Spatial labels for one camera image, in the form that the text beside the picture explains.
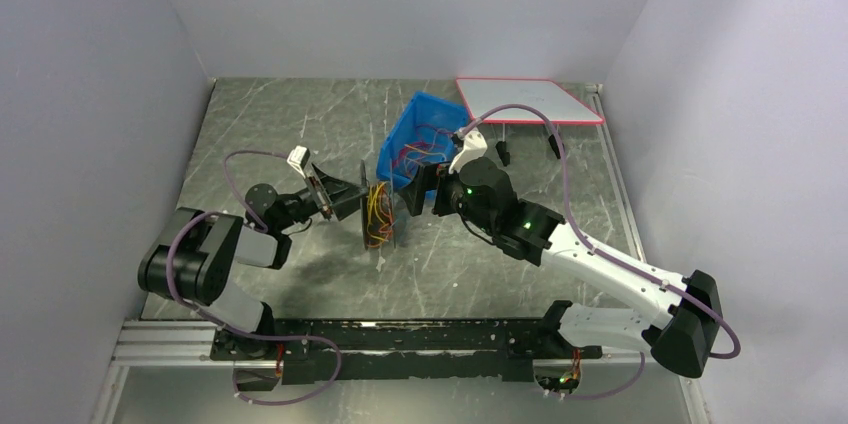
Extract grey perforated cable spool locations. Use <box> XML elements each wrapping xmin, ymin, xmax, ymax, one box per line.
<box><xmin>359</xmin><ymin>160</ymin><xmax>397</xmax><ymax>249</ymax></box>

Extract cable bundle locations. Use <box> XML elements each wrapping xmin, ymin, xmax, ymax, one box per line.
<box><xmin>365</xmin><ymin>181</ymin><xmax>396</xmax><ymax>250</ymax></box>

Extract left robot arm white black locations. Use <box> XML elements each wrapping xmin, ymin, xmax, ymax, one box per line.
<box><xmin>137</xmin><ymin>166</ymin><xmax>368</xmax><ymax>335</ymax></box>

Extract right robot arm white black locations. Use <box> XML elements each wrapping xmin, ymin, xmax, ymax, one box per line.
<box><xmin>400</xmin><ymin>157</ymin><xmax>722</xmax><ymax>378</ymax></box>

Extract blue plastic bin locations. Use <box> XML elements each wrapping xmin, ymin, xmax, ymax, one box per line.
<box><xmin>376</xmin><ymin>91</ymin><xmax>470</xmax><ymax>190</ymax></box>

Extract black board foot left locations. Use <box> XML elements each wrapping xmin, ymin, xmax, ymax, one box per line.
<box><xmin>495</xmin><ymin>141</ymin><xmax>511</xmax><ymax>166</ymax></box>

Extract black board foot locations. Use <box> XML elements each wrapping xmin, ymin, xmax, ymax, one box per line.
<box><xmin>548</xmin><ymin>133</ymin><xmax>564</xmax><ymax>160</ymax></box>
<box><xmin>495</xmin><ymin>141</ymin><xmax>511</xmax><ymax>166</ymax></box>

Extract white board red rim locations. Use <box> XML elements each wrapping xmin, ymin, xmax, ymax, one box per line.
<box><xmin>455</xmin><ymin>77</ymin><xmax>604</xmax><ymax>125</ymax></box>

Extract black board foot right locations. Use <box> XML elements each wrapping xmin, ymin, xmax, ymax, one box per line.
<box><xmin>548</xmin><ymin>133</ymin><xmax>564</xmax><ymax>160</ymax></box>

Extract red and yellow bin cables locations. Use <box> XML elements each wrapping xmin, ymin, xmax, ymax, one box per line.
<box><xmin>392</xmin><ymin>124</ymin><xmax>456</xmax><ymax>177</ymax></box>

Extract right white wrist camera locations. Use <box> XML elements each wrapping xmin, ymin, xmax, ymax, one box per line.
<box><xmin>448</xmin><ymin>130</ymin><xmax>488</xmax><ymax>174</ymax></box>

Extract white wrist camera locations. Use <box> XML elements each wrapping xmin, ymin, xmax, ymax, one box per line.
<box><xmin>286</xmin><ymin>145</ymin><xmax>311</xmax><ymax>178</ymax></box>
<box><xmin>448</xmin><ymin>130</ymin><xmax>488</xmax><ymax>174</ymax></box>

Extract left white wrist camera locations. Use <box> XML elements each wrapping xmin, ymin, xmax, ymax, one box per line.
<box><xmin>286</xmin><ymin>145</ymin><xmax>311</xmax><ymax>178</ymax></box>

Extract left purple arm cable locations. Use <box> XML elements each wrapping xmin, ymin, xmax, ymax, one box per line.
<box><xmin>164</xmin><ymin>149</ymin><xmax>296</xmax><ymax>336</ymax></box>

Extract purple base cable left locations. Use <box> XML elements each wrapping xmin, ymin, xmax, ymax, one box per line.
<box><xmin>231</xmin><ymin>333</ymin><xmax>344</xmax><ymax>408</ymax></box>

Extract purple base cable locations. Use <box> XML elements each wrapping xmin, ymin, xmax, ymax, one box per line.
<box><xmin>543</xmin><ymin>353</ymin><xmax>647</xmax><ymax>404</ymax></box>
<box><xmin>231</xmin><ymin>333</ymin><xmax>344</xmax><ymax>408</ymax></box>

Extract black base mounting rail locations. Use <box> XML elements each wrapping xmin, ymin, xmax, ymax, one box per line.
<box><xmin>210</xmin><ymin>318</ymin><xmax>602</xmax><ymax>385</ymax></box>

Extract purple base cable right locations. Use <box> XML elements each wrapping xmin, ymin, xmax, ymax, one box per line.
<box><xmin>543</xmin><ymin>353</ymin><xmax>647</xmax><ymax>404</ymax></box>

